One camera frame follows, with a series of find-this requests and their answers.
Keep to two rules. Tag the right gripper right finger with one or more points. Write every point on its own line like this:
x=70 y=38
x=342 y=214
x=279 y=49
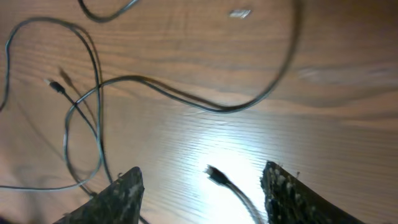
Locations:
x=289 y=201

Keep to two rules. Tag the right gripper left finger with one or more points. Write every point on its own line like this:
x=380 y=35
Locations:
x=119 y=203

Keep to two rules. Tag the small metal screw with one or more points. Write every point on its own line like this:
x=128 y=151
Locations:
x=239 y=13

